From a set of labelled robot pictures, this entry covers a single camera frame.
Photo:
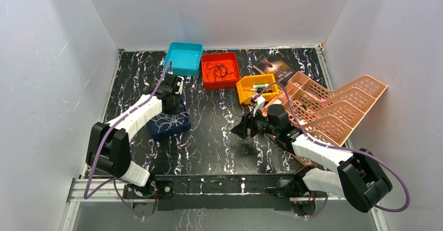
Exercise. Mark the navy blue plastic box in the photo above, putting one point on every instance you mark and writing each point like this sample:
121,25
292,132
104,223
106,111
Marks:
163,125

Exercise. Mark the yellow parts bin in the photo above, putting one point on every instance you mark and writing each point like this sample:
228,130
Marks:
248,86

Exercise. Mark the red plastic box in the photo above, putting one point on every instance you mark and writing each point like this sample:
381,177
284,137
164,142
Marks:
220,70

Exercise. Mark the green white marker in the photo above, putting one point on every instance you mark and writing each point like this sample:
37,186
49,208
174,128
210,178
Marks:
260,86

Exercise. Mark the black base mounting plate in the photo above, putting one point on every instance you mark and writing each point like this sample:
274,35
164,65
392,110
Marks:
278,192

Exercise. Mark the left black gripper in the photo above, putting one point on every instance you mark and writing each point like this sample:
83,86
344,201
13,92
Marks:
172,85

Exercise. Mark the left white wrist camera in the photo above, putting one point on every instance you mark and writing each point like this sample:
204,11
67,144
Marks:
179,86

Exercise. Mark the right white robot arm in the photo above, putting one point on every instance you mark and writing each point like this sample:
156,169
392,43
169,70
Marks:
353,176

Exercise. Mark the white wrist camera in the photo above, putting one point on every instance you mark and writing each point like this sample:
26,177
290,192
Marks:
258,102
179,86

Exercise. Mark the teal plastic box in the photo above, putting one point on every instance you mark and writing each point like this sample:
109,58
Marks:
185,57

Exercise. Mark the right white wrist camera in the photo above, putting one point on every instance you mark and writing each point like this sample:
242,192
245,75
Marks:
258,102

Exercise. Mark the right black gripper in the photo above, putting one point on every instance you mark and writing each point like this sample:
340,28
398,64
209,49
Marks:
241,129

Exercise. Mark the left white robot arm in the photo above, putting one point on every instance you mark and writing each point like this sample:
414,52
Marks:
109,143

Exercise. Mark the black clip in bin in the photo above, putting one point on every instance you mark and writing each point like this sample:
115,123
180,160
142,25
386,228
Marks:
264,91

